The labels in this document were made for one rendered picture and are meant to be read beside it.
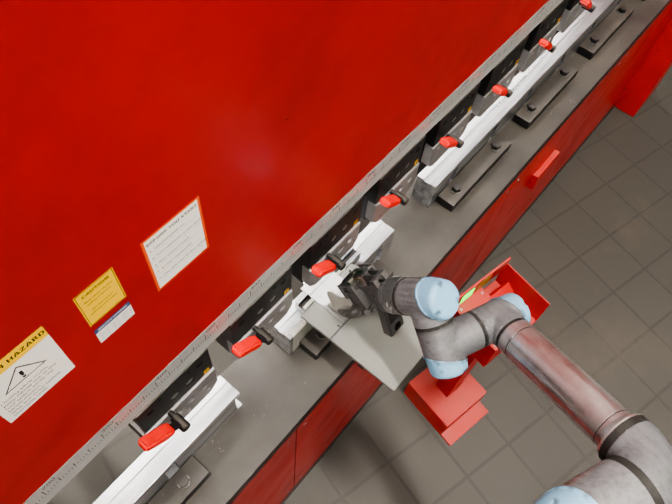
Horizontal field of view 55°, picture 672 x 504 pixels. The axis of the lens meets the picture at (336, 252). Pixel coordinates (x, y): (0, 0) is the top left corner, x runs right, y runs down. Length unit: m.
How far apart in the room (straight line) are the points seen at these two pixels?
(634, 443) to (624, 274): 1.94
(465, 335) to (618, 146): 2.29
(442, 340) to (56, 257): 0.75
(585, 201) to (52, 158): 2.75
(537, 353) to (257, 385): 0.65
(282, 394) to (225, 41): 1.02
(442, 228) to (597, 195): 1.51
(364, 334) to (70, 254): 0.90
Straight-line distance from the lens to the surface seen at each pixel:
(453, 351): 1.20
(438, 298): 1.14
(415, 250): 1.70
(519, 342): 1.20
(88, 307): 0.72
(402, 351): 1.43
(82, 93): 0.54
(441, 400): 2.35
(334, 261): 1.20
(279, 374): 1.52
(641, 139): 3.48
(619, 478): 1.03
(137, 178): 0.64
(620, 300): 2.91
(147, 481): 1.39
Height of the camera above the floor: 2.31
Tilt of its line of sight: 60 degrees down
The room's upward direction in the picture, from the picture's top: 7 degrees clockwise
